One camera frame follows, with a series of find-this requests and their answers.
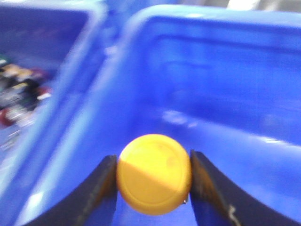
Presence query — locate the blue plastic bin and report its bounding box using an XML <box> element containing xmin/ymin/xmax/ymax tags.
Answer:
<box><xmin>0</xmin><ymin>0</ymin><xmax>109</xmax><ymax>196</ymax></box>
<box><xmin>0</xmin><ymin>4</ymin><xmax>301</xmax><ymax>226</ymax></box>

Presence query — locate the red mushroom push button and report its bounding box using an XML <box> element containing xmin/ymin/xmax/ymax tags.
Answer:
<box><xmin>36</xmin><ymin>86</ymin><xmax>52</xmax><ymax>101</ymax></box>

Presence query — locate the left blue plastic bin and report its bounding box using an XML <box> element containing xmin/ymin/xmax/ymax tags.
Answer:
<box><xmin>0</xmin><ymin>0</ymin><xmax>109</xmax><ymax>196</ymax></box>

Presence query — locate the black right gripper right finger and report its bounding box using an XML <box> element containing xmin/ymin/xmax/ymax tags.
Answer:
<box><xmin>190</xmin><ymin>150</ymin><xmax>300</xmax><ymax>226</ymax></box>

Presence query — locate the yellow mushroom push button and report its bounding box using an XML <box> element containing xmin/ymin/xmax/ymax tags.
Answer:
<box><xmin>116</xmin><ymin>134</ymin><xmax>192</xmax><ymax>216</ymax></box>

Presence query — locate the right blue plastic bin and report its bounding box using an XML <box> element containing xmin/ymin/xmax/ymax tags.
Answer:
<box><xmin>0</xmin><ymin>4</ymin><xmax>301</xmax><ymax>226</ymax></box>

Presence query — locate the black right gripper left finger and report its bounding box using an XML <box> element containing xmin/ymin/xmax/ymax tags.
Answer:
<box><xmin>26</xmin><ymin>155</ymin><xmax>117</xmax><ymax>226</ymax></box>

